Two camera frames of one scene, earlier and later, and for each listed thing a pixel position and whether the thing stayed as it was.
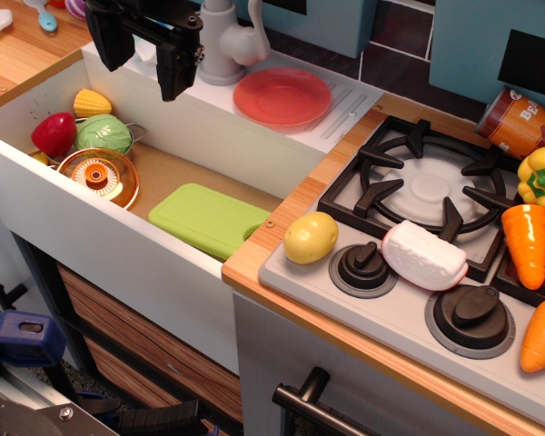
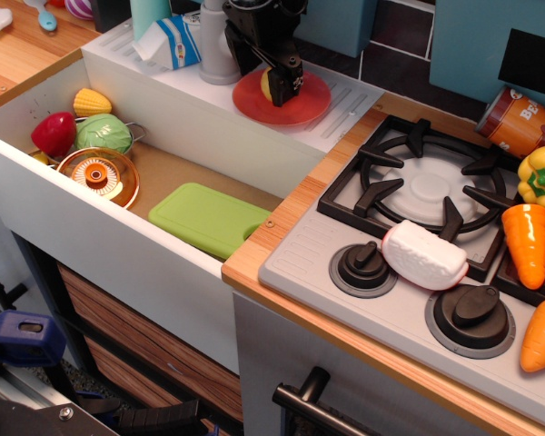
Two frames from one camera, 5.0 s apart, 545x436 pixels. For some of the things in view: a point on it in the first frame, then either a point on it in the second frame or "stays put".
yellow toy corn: (89, 103) stays put
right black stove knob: (470, 322) stays put
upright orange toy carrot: (527, 230) stays put
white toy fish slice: (423, 257) stays put
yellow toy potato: (310, 236) -> (264, 84)
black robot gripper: (173, 25) -> (265, 31)
